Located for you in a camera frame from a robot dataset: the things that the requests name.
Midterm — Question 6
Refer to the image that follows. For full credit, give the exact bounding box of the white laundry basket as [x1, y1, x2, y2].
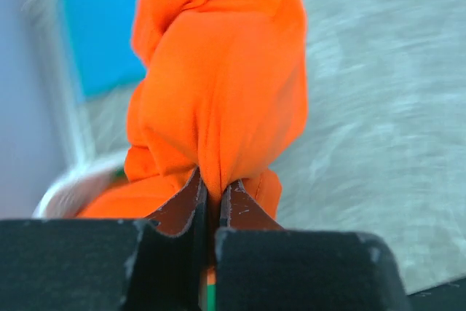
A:
[32, 157, 124, 219]

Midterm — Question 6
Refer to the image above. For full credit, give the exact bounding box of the folded teal t-shirt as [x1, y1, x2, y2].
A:
[61, 0, 145, 100]

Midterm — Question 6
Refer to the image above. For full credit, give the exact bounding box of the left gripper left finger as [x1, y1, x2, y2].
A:
[1, 173, 207, 310]

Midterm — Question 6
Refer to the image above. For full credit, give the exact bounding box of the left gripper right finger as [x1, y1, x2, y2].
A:
[215, 181, 411, 311]

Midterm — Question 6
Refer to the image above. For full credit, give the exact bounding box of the orange t-shirt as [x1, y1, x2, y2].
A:
[80, 0, 308, 218]

